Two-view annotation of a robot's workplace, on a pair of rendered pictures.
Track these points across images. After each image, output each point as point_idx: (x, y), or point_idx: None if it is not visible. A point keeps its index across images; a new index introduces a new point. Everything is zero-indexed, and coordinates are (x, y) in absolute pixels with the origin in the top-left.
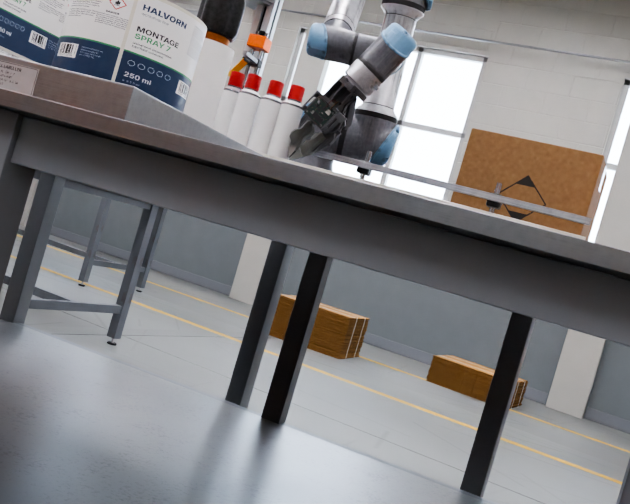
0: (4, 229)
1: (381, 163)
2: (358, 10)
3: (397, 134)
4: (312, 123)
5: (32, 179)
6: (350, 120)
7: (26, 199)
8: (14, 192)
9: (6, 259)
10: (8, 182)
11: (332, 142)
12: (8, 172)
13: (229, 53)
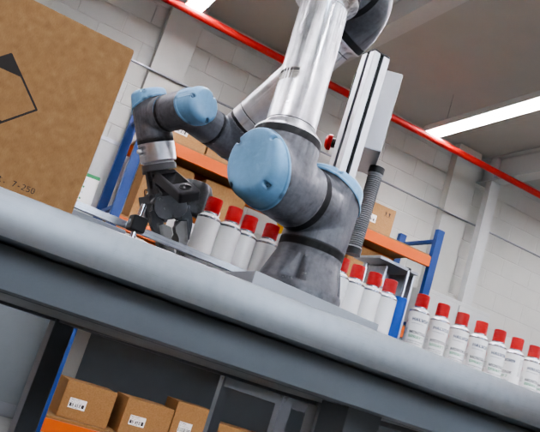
0: (42, 348)
1: (237, 195)
2: (265, 81)
3: (235, 145)
4: (179, 220)
5: (53, 326)
6: (171, 190)
7: (50, 334)
8: (48, 332)
9: (39, 362)
10: (48, 327)
11: (150, 224)
12: (49, 324)
13: (167, 221)
